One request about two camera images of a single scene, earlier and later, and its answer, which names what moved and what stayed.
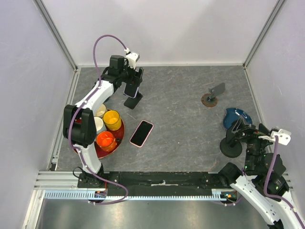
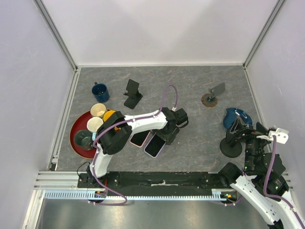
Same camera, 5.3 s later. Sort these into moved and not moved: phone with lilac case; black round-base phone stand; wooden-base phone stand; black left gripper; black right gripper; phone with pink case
Moved: black left gripper; phone with lilac case
Not moved: wooden-base phone stand; black round-base phone stand; black right gripper; phone with pink case
